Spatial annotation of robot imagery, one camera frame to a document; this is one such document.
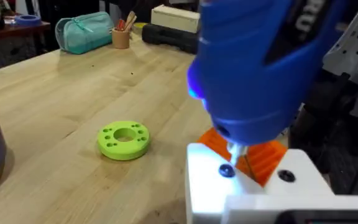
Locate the teal zip bag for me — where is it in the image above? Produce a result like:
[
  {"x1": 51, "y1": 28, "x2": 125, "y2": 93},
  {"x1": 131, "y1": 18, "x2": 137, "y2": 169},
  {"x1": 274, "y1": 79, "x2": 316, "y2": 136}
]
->
[{"x1": 54, "y1": 11, "x2": 116, "y2": 55}]

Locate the tan cup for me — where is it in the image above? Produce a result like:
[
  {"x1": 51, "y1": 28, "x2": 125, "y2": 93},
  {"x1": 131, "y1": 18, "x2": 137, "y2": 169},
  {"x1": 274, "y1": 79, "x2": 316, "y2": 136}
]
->
[{"x1": 111, "y1": 27, "x2": 131, "y2": 50}]

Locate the yellow tape roll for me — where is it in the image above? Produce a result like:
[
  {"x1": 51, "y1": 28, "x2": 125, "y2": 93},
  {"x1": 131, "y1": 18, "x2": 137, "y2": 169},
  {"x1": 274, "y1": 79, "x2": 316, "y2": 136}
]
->
[{"x1": 132, "y1": 22, "x2": 149, "y2": 35}]

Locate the green disc with holes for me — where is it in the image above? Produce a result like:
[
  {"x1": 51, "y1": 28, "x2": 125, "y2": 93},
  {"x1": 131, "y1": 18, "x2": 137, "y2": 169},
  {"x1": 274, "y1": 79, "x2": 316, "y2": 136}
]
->
[{"x1": 97, "y1": 120, "x2": 151, "y2": 161}]

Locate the dark side table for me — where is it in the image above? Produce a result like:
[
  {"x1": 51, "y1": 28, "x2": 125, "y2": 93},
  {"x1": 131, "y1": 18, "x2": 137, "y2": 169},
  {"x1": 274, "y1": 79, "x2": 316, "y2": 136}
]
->
[{"x1": 0, "y1": 21, "x2": 52, "y2": 45}]

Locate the left gripper white and orange right finger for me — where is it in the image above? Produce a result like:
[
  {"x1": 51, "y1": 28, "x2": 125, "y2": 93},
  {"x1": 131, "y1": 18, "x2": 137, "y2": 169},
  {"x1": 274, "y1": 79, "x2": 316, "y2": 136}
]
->
[{"x1": 238, "y1": 139, "x2": 336, "y2": 197}]

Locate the blue tape roll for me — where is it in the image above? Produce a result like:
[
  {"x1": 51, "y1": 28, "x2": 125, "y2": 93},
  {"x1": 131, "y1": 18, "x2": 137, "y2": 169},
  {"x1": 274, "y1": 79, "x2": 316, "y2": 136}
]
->
[{"x1": 14, "y1": 14, "x2": 42, "y2": 27}]

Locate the black tool case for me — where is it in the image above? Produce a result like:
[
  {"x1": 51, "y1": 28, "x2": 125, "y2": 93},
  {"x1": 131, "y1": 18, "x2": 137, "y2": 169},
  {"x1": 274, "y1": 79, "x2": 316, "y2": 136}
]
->
[{"x1": 141, "y1": 23, "x2": 199, "y2": 55}]

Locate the blue electric screwdriver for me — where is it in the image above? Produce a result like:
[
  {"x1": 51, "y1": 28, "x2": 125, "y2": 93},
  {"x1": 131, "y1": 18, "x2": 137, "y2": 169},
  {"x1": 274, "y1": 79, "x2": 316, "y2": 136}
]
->
[{"x1": 186, "y1": 0, "x2": 351, "y2": 167}]

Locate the white box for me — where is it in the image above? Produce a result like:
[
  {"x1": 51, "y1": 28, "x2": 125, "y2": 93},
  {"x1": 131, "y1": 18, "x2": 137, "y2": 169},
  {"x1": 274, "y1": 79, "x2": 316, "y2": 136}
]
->
[{"x1": 150, "y1": 4, "x2": 201, "y2": 34}]

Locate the left gripper white and orange left finger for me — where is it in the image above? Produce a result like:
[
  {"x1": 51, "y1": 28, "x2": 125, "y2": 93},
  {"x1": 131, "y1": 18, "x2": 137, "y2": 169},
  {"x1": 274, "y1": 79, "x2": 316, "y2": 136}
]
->
[{"x1": 185, "y1": 127, "x2": 267, "y2": 224}]

